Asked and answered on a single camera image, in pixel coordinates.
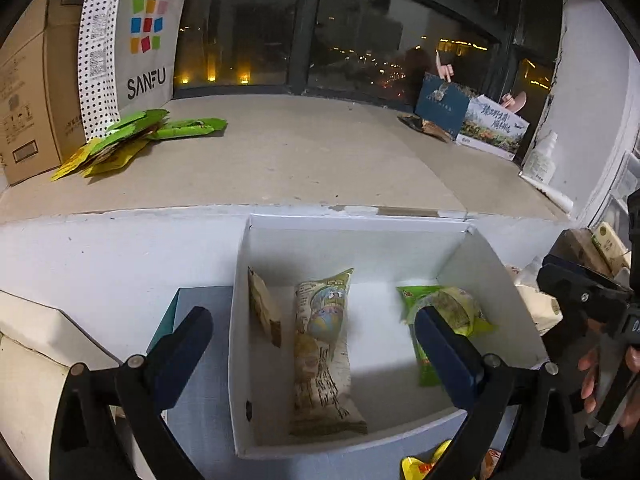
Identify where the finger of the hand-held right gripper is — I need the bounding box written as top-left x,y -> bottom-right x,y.
536,254 -> 632,323

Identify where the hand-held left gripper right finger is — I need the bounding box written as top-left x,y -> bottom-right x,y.
412,306 -> 583,480

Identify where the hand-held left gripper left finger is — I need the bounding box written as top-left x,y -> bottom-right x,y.
50,306 -> 216,480

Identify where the white cardboard box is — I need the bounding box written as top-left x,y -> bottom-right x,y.
227,214 -> 551,461

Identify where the orange snack packet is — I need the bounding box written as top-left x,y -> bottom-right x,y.
482,447 -> 502,480

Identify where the person's right hand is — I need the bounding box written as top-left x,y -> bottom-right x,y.
579,346 -> 640,428

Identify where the teal box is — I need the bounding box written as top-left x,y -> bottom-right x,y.
152,287 -> 183,341

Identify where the green yellow snack packet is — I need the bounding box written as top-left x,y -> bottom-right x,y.
396,285 -> 496,388

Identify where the cream tissue pack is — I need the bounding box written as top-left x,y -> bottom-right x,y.
505,264 -> 563,336

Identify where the green print tissue pack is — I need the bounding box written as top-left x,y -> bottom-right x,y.
591,221 -> 632,276

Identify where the small brown snack packet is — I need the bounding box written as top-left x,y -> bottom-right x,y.
247,267 -> 282,348

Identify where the long beige snack packet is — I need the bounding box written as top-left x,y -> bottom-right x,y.
289,267 -> 369,438

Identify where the white spray bottle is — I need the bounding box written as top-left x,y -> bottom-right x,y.
521,131 -> 560,186

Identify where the white printed landscape box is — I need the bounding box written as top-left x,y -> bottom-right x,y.
455,94 -> 531,162

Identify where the flat brown packet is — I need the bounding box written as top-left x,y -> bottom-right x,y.
398,115 -> 453,143

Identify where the pile of green packets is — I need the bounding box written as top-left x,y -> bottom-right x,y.
50,109 -> 228,182

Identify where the dark blue gift box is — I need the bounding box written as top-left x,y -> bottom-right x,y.
414,72 -> 473,141

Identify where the pink hand figurine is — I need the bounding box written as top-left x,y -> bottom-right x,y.
434,50 -> 456,83

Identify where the white paper shopping bag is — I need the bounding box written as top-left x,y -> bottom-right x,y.
77,0 -> 191,141

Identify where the brown cardboard box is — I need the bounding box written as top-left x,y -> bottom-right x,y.
0,0 -> 93,186

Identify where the dark window frame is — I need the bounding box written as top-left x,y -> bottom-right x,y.
172,0 -> 566,126

